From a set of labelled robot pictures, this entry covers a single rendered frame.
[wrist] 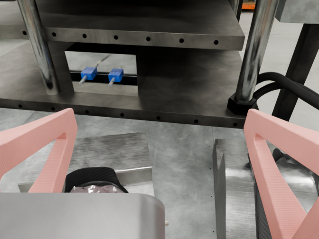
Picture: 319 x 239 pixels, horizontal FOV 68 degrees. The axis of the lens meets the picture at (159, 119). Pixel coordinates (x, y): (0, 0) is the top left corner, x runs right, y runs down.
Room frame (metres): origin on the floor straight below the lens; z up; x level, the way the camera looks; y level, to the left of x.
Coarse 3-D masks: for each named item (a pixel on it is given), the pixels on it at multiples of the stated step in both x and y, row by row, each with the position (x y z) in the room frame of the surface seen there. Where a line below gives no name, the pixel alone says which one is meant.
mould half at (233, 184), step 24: (216, 144) 0.45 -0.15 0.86; (240, 144) 0.45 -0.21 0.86; (216, 168) 0.38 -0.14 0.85; (240, 168) 0.30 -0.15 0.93; (288, 168) 0.30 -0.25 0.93; (216, 192) 0.33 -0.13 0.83; (240, 192) 0.26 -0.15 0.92; (312, 192) 0.26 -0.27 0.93; (216, 216) 0.28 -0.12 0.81; (240, 216) 0.23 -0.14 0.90
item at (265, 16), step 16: (256, 0) 0.73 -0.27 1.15; (272, 0) 0.70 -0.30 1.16; (256, 16) 0.71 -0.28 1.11; (272, 16) 0.70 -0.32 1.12; (256, 32) 0.70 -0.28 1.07; (256, 48) 0.70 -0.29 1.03; (256, 64) 0.70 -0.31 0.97; (240, 80) 0.72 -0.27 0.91; (256, 80) 0.71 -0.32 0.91; (240, 96) 0.71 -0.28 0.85; (240, 112) 0.69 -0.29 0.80
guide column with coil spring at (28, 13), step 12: (24, 0) 0.83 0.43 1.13; (24, 12) 0.82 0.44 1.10; (36, 12) 0.84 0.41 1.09; (36, 24) 0.83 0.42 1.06; (36, 36) 0.83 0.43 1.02; (36, 48) 0.82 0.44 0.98; (48, 48) 0.85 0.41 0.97; (36, 60) 0.84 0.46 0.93; (48, 60) 0.84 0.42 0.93; (48, 72) 0.83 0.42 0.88; (48, 84) 0.82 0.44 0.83
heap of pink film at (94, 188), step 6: (90, 186) 0.29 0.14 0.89; (96, 186) 0.29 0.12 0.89; (108, 186) 0.30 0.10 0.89; (114, 186) 0.29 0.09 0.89; (72, 192) 0.28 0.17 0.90; (78, 192) 0.28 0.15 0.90; (84, 192) 0.28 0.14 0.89; (90, 192) 0.28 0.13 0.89; (96, 192) 0.28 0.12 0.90; (102, 192) 0.28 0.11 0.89; (108, 192) 0.28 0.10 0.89; (114, 192) 0.28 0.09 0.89; (120, 192) 0.28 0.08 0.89
